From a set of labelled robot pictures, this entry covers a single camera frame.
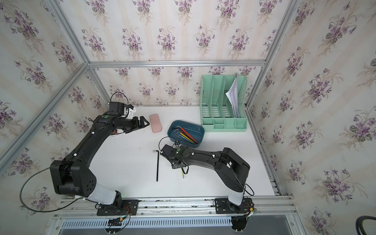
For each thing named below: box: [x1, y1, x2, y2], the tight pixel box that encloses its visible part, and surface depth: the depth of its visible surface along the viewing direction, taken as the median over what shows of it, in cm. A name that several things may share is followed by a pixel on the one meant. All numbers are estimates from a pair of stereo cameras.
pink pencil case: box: [149, 113, 163, 134], surface depth 109 cm
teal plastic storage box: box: [167, 119, 206, 148], surface depth 103 cm
